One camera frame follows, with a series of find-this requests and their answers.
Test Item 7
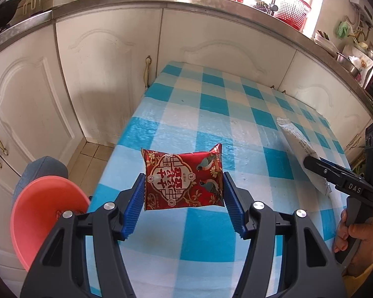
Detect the red snack packet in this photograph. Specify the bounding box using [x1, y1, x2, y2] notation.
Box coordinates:
[141, 143, 224, 211]

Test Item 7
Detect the white paper bag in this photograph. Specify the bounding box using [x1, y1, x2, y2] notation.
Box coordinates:
[276, 117, 331, 196]

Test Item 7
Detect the yellow sleeve forearm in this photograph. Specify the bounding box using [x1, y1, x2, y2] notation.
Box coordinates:
[341, 247, 373, 291]

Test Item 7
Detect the kitchen faucet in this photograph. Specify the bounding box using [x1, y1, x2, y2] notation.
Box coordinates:
[267, 0, 278, 15]

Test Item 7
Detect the person's right hand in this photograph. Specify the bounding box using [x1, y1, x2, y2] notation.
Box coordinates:
[333, 209, 373, 254]

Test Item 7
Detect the blue checkered tablecloth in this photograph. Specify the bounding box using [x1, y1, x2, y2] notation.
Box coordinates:
[89, 61, 348, 297]

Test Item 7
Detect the pink plastic bucket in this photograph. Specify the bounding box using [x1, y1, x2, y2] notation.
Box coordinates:
[10, 176, 90, 270]

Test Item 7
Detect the blue denim stool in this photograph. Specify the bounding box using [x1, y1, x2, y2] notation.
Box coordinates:
[12, 156, 68, 206]

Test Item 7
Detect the steel bowl on counter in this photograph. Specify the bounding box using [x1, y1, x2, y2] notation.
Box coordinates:
[335, 52, 360, 78]

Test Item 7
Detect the red plastic basket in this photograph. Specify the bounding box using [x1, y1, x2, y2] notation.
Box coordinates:
[274, 0, 311, 32]

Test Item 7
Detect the black wok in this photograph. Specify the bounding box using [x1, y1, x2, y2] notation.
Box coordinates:
[0, 0, 22, 30]

